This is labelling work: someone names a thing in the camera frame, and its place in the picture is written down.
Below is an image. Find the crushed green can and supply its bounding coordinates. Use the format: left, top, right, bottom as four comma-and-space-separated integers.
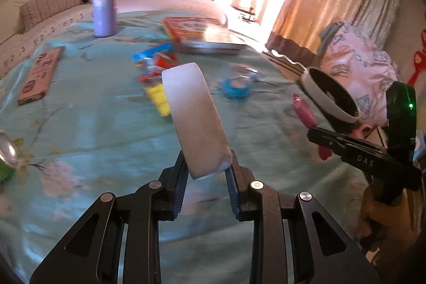
0, 130, 21, 183

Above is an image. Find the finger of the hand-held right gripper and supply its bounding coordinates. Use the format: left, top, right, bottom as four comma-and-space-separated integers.
307, 127, 388, 155

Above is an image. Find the yellow snack wrapper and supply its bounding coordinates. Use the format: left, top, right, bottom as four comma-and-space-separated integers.
144, 86, 172, 117

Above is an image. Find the black bin with white rim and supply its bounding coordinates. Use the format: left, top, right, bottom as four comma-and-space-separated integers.
300, 67, 362, 124

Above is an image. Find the pink snack wrapper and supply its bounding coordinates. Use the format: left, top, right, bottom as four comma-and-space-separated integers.
292, 94, 330, 161

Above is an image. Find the pink phone case box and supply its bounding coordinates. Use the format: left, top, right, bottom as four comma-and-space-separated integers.
17, 46, 65, 105

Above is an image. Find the blue snack wrapper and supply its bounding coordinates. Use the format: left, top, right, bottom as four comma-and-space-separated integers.
132, 42, 175, 63

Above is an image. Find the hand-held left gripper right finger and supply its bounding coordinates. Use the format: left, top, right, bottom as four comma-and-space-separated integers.
224, 153, 382, 284

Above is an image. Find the sofa with patterned cover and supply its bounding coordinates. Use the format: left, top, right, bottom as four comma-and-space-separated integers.
0, 0, 228, 78

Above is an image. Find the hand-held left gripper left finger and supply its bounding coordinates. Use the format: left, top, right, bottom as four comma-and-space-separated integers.
29, 150, 187, 284

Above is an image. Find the red hanging decoration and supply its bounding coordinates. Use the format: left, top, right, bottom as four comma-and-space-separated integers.
408, 29, 426, 85

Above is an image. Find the person's right hand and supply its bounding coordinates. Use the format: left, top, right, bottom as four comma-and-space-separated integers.
358, 186, 416, 258

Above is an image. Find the blue plastic wrapper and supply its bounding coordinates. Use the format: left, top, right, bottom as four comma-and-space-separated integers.
221, 69, 260, 100

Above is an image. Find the light blue floral tablecloth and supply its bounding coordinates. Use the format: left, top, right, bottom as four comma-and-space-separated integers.
0, 9, 376, 284

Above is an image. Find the red and white wrapper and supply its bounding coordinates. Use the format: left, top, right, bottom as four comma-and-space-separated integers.
138, 53, 177, 82

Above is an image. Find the small wooden stand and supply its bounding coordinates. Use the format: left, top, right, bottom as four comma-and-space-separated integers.
233, 5, 257, 22

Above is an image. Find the beige sofa cushion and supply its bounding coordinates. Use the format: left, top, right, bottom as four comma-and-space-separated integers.
0, 0, 25, 45

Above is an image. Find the white foam block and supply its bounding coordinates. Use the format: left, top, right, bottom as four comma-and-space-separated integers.
161, 62, 232, 180

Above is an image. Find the orange picture book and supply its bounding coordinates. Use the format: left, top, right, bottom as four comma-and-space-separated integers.
162, 17, 248, 55

